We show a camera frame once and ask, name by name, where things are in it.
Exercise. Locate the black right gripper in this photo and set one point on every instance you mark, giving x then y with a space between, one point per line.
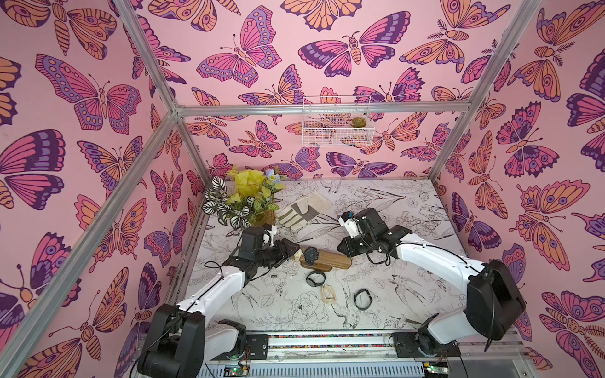
347 246

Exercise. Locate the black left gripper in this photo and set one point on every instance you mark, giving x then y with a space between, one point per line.
283 253

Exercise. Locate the black chunky sport watch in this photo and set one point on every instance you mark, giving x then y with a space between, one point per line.
310 256

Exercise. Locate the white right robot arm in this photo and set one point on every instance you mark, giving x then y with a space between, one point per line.
493 300

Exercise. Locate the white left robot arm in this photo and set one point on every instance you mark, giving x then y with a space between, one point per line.
180 342

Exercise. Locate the wooden watch stand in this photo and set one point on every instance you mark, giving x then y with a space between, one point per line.
328 261

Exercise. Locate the black round watch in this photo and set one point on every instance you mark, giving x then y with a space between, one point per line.
316 278

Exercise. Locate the thin black watch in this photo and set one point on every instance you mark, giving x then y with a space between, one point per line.
363 299

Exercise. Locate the translucent beige watch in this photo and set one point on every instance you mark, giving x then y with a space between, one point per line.
328 295

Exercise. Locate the cream grey gardening glove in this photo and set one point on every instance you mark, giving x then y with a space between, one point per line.
299 214

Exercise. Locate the potted plant yellow leaves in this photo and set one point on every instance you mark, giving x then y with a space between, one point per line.
244 198

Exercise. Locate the small green succulent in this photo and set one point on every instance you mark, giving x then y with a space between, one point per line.
358 122

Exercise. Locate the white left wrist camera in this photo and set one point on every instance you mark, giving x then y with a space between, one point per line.
270 232

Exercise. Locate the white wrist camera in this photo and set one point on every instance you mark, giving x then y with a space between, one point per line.
350 224
270 232

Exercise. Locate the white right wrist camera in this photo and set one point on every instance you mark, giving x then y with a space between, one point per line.
350 224

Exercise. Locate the white wire wall basket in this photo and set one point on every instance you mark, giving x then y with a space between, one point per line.
328 124

